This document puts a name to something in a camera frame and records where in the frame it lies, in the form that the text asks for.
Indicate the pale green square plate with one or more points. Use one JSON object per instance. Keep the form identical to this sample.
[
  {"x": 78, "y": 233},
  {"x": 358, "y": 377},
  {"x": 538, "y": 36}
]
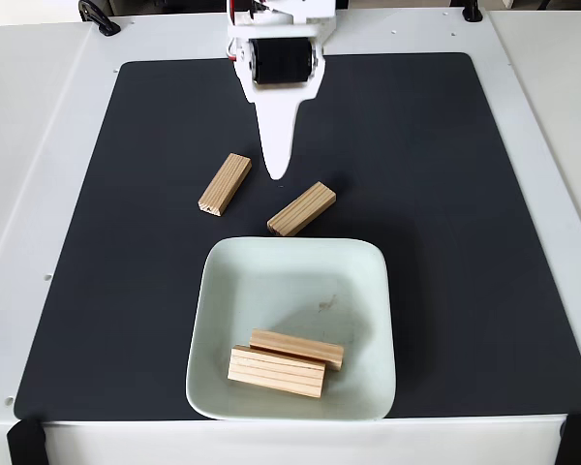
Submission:
[{"x": 232, "y": 290}]

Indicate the black table clamp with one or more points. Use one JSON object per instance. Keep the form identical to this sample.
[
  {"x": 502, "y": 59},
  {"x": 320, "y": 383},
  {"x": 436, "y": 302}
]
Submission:
[
  {"x": 99, "y": 19},
  {"x": 472, "y": 12}
]

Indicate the black table mat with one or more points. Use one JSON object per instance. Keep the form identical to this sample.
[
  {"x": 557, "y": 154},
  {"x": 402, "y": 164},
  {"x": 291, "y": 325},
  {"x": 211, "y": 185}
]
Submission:
[{"x": 126, "y": 290}]

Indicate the grooved wooden block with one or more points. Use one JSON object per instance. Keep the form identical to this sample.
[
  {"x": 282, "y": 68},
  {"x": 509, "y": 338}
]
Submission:
[
  {"x": 301, "y": 209},
  {"x": 273, "y": 373},
  {"x": 297, "y": 348},
  {"x": 225, "y": 184}
]

